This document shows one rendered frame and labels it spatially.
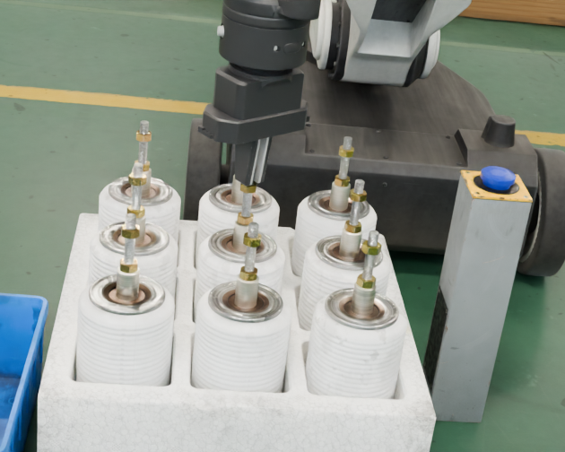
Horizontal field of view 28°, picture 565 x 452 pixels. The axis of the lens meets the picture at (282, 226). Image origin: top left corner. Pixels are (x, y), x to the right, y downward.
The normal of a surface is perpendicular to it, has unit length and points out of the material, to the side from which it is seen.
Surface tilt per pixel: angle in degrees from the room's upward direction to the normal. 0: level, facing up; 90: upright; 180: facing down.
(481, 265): 90
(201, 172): 55
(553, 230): 79
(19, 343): 88
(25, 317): 88
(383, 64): 131
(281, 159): 46
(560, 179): 37
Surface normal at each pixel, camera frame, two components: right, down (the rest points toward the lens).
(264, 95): 0.64, 0.41
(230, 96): -0.76, 0.22
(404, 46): 0.09, -0.14
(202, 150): 0.07, -0.43
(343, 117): 0.11, -0.89
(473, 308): 0.06, 0.46
